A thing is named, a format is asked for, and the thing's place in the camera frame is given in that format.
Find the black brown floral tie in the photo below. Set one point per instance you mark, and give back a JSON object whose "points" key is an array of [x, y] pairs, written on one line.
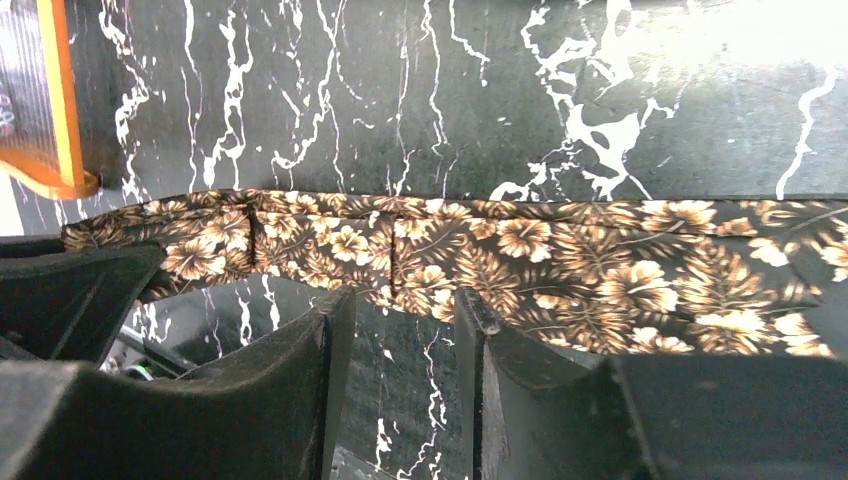
{"points": [[742, 277]]}

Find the orange wooden rack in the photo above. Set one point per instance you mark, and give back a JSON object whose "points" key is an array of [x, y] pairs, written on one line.
{"points": [[41, 143]]}

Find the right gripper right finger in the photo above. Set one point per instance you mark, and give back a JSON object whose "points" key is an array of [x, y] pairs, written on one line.
{"points": [[530, 410]]}

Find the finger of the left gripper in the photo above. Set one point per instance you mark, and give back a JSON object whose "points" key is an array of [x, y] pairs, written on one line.
{"points": [[63, 305]]}

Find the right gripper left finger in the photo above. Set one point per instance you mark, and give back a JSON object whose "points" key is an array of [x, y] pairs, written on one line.
{"points": [[270, 410]]}

